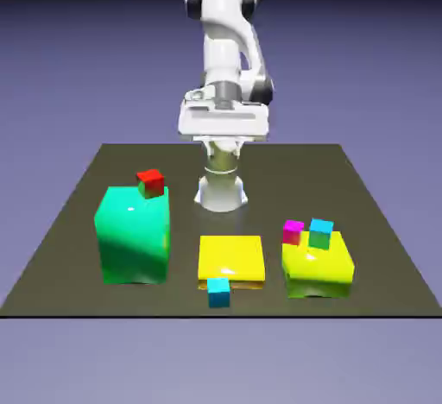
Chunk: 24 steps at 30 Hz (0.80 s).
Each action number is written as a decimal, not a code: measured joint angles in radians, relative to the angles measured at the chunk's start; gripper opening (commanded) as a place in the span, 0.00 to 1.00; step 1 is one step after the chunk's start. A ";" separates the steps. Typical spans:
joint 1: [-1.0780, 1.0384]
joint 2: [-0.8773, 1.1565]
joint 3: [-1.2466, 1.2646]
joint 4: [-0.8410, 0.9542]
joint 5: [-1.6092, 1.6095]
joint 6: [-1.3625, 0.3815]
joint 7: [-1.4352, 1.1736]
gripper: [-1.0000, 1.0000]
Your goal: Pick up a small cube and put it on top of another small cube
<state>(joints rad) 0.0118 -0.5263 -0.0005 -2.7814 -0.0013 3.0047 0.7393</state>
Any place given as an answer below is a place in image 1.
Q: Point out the large yellow-green box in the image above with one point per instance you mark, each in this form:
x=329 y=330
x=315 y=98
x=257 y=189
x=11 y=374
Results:
x=321 y=269

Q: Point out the large flat yellow box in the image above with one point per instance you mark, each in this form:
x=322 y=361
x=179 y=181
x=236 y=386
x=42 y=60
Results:
x=230 y=257

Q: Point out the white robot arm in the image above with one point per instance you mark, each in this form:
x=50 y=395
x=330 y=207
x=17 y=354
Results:
x=221 y=31

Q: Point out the small magenta cube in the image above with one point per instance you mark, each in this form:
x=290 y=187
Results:
x=292 y=233

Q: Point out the large green box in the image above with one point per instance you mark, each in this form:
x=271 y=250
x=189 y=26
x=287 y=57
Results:
x=133 y=234

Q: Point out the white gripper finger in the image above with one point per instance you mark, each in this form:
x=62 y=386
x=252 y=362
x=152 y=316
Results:
x=208 y=147
x=237 y=147

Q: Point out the small cyan cube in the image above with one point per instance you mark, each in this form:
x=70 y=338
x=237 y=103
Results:
x=321 y=233
x=219 y=292

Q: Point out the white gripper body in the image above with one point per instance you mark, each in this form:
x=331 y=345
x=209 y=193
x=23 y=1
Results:
x=223 y=121

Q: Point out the small red cube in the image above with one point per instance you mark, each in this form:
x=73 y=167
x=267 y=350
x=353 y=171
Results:
x=152 y=183

